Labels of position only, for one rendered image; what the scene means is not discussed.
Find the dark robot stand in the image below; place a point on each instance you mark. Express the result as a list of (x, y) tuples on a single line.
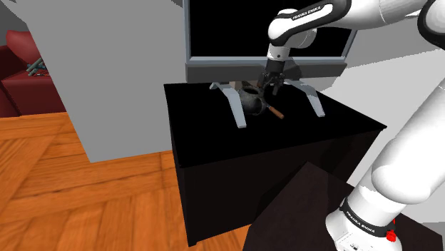
[(299, 215)]

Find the black cabinet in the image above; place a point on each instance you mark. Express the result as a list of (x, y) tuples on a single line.
[(215, 139)]

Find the grey television with legs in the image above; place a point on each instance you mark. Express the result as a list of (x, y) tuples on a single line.
[(226, 34)]

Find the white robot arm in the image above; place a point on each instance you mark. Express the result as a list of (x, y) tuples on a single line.
[(400, 163)]

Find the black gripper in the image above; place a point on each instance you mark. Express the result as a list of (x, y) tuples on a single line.
[(274, 69)]

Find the dark grey jug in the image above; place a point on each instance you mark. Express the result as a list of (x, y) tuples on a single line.
[(256, 106)]

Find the red sofa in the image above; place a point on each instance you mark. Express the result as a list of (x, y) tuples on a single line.
[(24, 87)]

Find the dark grey pot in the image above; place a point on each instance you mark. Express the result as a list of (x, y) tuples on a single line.
[(249, 94)]

